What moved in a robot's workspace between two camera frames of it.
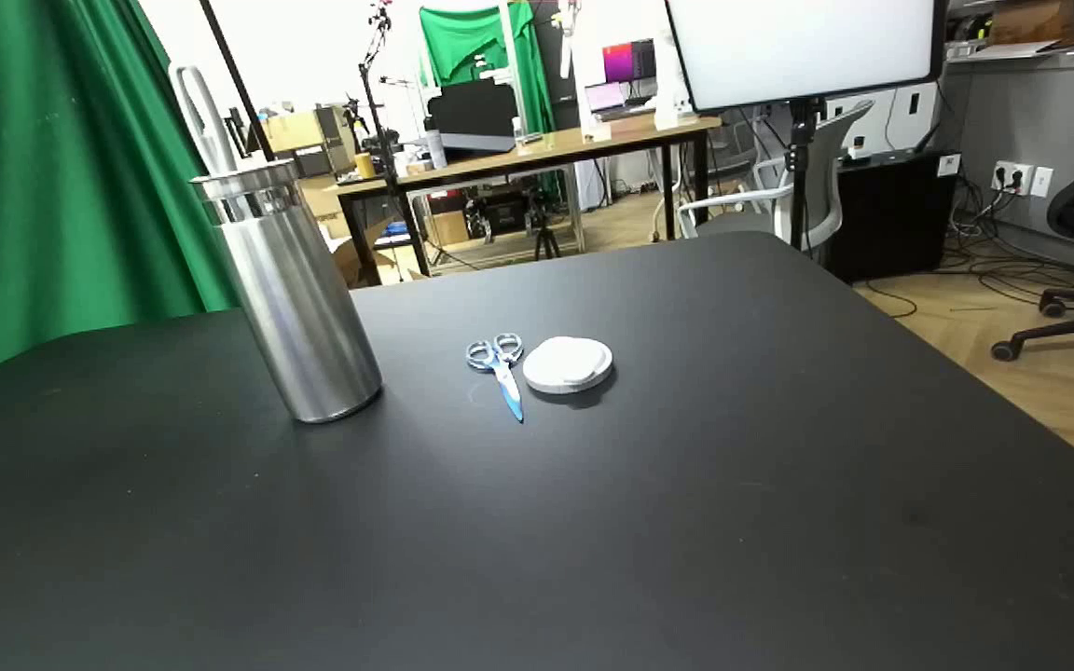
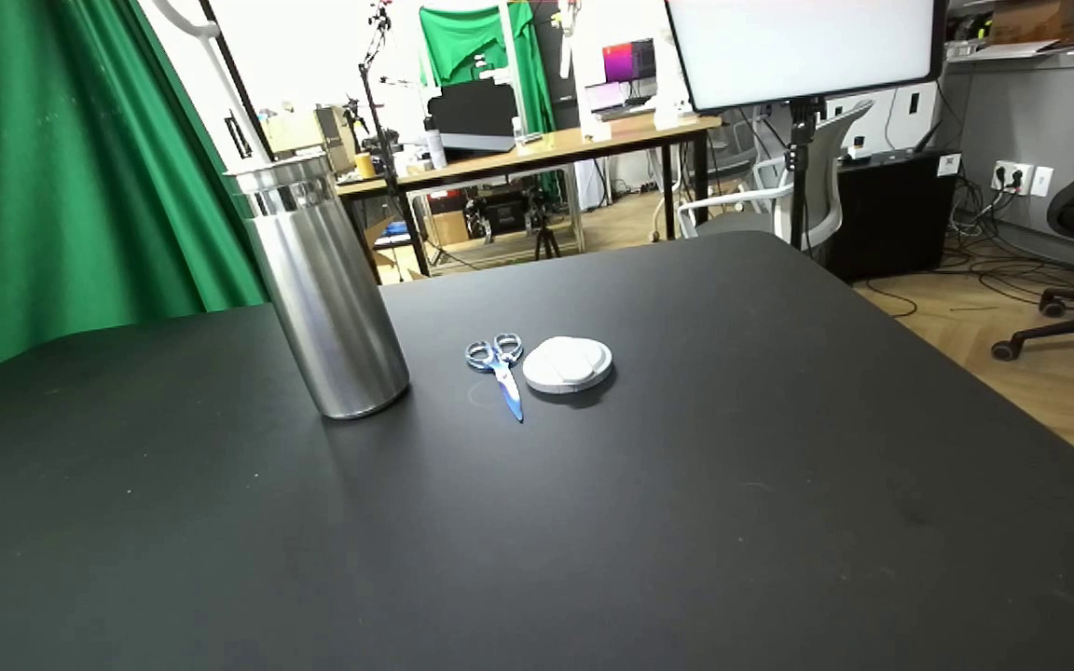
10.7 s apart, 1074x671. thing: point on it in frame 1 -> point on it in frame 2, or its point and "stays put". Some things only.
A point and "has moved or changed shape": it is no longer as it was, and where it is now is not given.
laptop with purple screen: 628,75 stays put
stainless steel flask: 307,307 has moved or changed shape
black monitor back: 474,116 stays put
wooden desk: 658,136 stays put
